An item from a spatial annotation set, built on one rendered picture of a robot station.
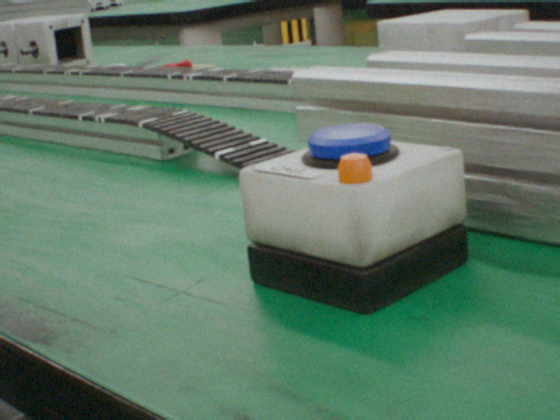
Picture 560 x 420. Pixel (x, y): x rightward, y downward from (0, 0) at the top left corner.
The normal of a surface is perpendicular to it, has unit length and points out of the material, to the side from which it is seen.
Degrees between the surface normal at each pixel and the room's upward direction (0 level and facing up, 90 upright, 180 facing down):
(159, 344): 0
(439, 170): 90
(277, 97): 90
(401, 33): 90
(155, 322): 0
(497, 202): 90
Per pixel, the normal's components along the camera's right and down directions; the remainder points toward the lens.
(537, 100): -0.72, 0.26
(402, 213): 0.69, 0.14
